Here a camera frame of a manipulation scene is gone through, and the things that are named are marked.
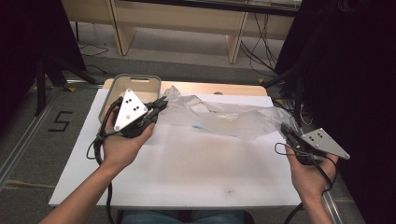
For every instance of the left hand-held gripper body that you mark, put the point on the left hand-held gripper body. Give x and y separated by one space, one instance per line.
130 110

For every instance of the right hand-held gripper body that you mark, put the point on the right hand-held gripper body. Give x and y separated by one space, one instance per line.
323 141

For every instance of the beige basin with grey rim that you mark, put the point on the beige basin with grey rim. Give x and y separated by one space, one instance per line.
146 85

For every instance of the clear printed plastic bag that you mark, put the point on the clear printed plastic bag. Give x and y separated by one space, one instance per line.
236 119

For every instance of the person's right hand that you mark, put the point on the person's right hand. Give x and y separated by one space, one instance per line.
311 180

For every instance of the person's left hand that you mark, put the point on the person's left hand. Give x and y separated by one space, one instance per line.
121 152

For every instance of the black tripod stand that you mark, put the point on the black tripod stand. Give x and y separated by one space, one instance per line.
299 93
40 90

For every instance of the light wooden table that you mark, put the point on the light wooden table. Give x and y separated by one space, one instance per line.
218 88

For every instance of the white board table cover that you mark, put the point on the white board table cover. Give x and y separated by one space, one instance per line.
202 168

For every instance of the black curtain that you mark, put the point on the black curtain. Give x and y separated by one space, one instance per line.
367 77
31 37

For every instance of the metal floor rail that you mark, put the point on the metal floor rail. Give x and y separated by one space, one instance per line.
334 205
28 133

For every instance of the light wooden desk frame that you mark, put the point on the light wooden desk frame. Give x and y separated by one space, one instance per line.
174 15

